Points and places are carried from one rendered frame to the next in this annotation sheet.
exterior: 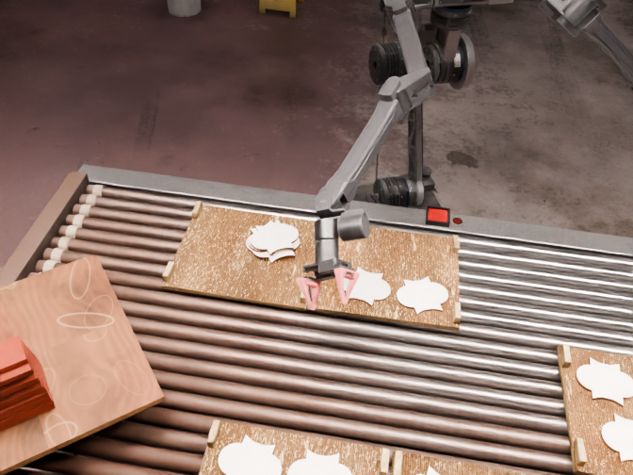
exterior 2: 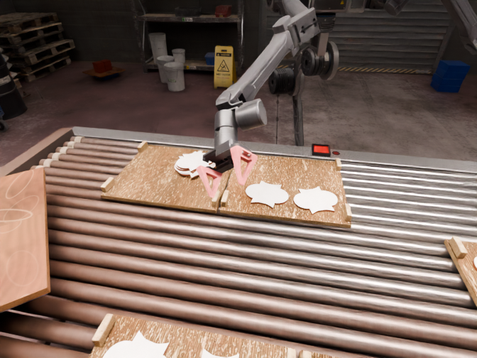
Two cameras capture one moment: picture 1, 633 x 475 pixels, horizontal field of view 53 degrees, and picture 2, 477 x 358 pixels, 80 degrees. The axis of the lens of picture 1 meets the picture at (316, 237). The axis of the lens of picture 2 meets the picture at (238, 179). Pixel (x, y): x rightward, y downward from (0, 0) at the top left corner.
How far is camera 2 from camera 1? 0.84 m
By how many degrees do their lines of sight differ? 8
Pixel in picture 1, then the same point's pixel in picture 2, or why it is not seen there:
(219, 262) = (150, 179)
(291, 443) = (187, 340)
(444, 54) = (317, 51)
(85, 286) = (20, 189)
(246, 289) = (168, 197)
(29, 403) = not seen: outside the picture
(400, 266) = (295, 180)
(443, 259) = (329, 175)
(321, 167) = not seen: hidden behind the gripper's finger
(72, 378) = not seen: outside the picture
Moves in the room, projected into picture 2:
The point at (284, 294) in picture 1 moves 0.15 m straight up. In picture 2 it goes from (199, 200) to (196, 163)
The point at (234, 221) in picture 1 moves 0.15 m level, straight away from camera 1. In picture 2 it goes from (168, 154) to (171, 136)
